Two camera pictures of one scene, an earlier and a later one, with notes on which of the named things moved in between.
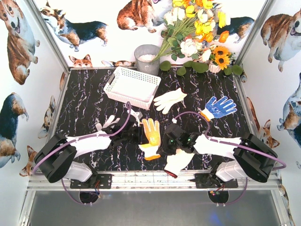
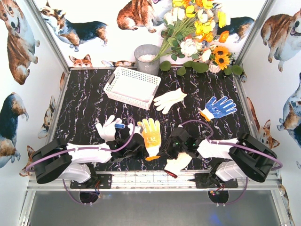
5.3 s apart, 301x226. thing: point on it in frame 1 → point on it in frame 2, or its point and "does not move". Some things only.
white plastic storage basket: (128, 85) does not move
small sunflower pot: (220, 58) does not move
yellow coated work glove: (152, 132) does not move
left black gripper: (140, 133) → (140, 146)
